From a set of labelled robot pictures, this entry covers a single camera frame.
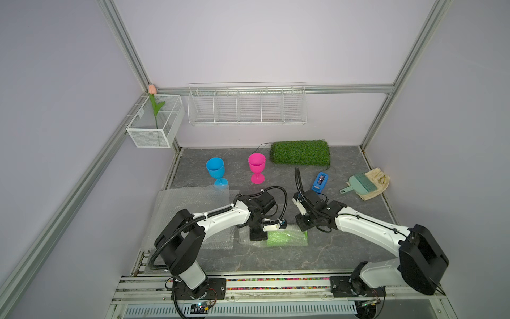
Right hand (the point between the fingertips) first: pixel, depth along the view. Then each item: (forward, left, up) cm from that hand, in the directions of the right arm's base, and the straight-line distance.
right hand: (299, 218), depth 86 cm
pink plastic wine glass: (+25, +19, +9) cm, 32 cm away
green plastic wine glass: (-9, +6, +2) cm, 11 cm away
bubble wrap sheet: (+12, +63, -5) cm, 64 cm away
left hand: (-6, +17, -1) cm, 18 cm away
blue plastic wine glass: (+22, +38, +9) cm, 45 cm away
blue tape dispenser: (+21, -14, -3) cm, 25 cm away
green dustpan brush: (+21, -35, -4) cm, 41 cm away
